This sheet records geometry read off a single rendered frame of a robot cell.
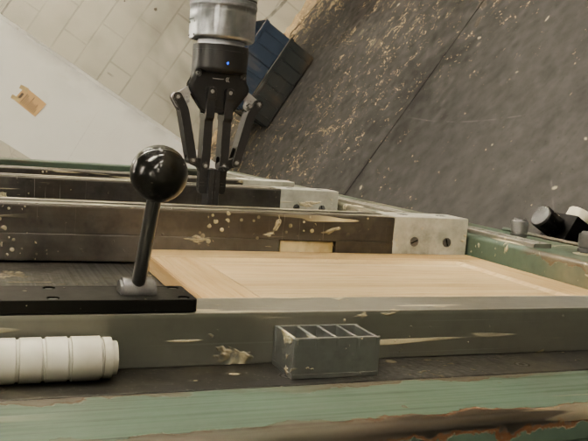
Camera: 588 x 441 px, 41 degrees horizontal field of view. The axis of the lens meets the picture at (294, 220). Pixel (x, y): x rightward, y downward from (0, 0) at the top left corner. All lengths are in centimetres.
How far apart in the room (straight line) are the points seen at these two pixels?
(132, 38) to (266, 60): 130
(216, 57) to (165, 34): 518
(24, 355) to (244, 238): 55
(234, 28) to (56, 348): 61
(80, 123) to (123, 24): 155
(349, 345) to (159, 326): 14
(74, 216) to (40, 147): 385
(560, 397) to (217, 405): 18
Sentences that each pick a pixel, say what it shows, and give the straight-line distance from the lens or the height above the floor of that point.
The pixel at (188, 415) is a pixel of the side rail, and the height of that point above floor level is 142.
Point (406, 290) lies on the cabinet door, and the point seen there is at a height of 110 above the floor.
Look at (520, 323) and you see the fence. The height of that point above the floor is 110.
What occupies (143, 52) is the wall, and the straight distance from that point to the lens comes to 620.
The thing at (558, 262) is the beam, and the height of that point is 90.
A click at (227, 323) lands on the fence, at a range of 58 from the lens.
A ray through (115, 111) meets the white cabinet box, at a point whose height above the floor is 94.
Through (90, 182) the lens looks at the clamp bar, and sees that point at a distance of 142.
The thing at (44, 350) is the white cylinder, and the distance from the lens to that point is 53.
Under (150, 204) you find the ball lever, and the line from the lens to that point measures 53.
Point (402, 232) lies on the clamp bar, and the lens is 112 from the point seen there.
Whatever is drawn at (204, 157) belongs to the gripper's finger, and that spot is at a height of 129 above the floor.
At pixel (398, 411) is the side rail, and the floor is 134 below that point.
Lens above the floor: 156
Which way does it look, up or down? 22 degrees down
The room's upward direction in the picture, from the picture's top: 55 degrees counter-clockwise
